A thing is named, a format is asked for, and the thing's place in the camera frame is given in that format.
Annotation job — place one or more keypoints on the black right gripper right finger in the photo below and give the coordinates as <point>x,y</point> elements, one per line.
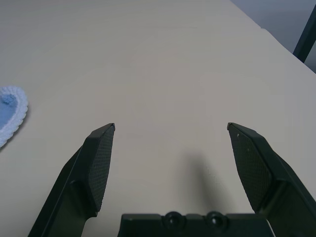
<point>254,172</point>

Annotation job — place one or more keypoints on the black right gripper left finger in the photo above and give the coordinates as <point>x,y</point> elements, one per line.
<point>81,177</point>

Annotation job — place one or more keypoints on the blue towel white trim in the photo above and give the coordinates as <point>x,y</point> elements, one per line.
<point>7,116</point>

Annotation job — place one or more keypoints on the beige side table black frame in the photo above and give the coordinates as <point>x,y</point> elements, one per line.
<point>304,39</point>

